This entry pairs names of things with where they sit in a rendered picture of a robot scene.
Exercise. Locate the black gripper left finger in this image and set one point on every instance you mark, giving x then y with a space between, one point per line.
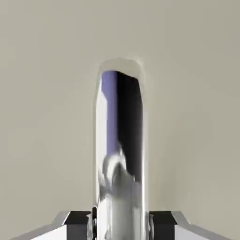
76 225

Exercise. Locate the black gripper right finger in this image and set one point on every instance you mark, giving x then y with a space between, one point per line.
163 225

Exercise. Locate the beige painted drawer front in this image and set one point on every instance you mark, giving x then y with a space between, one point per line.
46 93

